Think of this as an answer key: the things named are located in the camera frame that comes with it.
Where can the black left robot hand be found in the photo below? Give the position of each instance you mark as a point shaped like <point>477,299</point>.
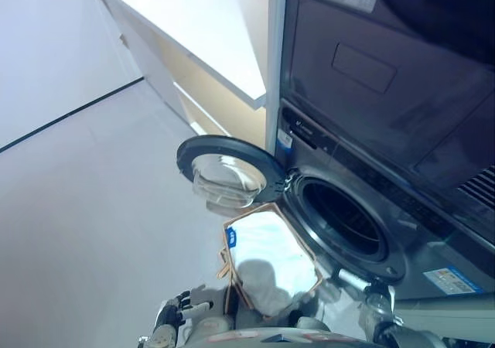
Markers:
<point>176,307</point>

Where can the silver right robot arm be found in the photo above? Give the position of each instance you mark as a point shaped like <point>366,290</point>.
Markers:
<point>381,309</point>

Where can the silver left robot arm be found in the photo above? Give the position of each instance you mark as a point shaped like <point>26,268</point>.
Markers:
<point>164,334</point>

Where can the white fabric basket liner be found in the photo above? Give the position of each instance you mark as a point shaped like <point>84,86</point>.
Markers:
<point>267,243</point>

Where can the round washing machine door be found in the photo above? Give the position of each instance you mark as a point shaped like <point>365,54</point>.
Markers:
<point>228,162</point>

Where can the dark grey washing machine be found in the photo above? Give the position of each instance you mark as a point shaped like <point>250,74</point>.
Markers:
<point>386,216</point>

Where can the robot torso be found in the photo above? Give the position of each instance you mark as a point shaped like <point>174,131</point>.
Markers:
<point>251,332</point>

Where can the blue liner tag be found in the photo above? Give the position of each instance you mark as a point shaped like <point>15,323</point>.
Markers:
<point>231,237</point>

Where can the small blue sticker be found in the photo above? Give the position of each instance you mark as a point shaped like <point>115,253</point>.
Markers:
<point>284,138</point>

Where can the white base cabinet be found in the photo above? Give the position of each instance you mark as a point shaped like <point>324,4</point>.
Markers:
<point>170,85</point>

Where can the grey vertical side panel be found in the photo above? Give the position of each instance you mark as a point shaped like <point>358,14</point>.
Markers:
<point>275,54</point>

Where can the blue white energy label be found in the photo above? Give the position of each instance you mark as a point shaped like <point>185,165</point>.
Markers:
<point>452,282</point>

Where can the white countertop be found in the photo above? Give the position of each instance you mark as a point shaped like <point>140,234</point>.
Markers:
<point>201,23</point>

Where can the dark grey dryer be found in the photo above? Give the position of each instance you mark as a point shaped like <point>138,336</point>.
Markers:
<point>367,62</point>

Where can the wooden frame laundry basket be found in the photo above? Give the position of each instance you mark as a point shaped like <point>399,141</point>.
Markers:
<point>226,259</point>

